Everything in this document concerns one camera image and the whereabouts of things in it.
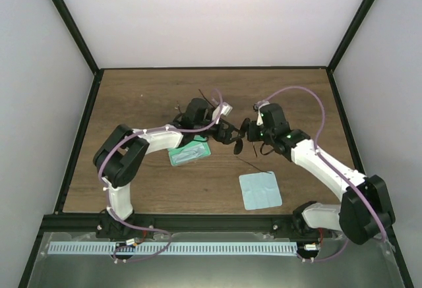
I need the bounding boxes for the purple cable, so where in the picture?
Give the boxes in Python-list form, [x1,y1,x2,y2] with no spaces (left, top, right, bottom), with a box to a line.
[258,86,388,262]
[98,88,225,264]

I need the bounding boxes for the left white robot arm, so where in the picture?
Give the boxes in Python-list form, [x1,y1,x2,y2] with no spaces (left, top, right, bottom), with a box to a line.
[93,98,246,238]

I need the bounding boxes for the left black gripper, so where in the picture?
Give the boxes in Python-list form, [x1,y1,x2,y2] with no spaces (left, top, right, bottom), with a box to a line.
[193,117,245,144]

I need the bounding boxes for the grey glasses case green lining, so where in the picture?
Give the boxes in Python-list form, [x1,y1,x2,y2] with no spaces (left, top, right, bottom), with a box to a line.
[167,136,211,167]

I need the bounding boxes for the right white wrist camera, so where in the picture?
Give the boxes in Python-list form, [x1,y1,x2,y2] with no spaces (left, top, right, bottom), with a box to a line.
[253,100,268,126]

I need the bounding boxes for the white slotted cable duct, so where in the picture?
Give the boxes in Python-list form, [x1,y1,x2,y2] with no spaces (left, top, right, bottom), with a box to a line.
[47,241,297,256]

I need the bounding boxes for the gold-trimmed black sunglasses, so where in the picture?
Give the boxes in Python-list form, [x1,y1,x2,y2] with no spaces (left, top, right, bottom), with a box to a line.
[232,117,274,175]

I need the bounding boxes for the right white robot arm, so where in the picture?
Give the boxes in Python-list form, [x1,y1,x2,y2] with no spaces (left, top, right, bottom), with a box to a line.
[241,102,396,245]

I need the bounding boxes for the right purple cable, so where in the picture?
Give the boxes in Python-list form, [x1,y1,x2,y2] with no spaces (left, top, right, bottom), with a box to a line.
[258,86,388,262]

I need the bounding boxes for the light blue cloth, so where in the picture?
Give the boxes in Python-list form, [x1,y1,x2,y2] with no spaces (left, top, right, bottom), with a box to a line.
[170,144,206,164]
[239,171,283,211]

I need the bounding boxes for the black aluminium frame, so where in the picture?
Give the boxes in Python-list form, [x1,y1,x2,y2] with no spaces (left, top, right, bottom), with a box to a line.
[18,0,415,288]

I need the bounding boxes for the round black sunglasses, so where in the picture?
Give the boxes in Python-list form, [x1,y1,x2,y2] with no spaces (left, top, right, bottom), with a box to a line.
[173,90,216,123]

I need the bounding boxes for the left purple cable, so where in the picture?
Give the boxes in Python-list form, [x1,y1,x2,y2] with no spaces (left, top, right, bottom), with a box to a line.
[98,88,225,264]

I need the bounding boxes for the grey metal front plate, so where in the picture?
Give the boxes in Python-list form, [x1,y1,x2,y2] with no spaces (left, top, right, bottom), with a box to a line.
[29,233,404,287]

